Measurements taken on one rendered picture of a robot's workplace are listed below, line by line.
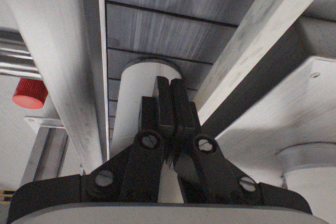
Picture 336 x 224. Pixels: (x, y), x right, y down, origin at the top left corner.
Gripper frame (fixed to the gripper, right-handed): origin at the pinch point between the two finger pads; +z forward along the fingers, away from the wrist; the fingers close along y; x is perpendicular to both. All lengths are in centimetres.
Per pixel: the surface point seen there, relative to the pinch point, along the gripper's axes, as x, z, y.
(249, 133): -11.6, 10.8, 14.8
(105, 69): -2.4, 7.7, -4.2
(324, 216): -17.2, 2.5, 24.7
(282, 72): -0.1, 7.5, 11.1
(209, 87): -0.1, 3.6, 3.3
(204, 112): -2.5, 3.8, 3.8
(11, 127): -27.2, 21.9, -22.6
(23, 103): -12.1, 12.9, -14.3
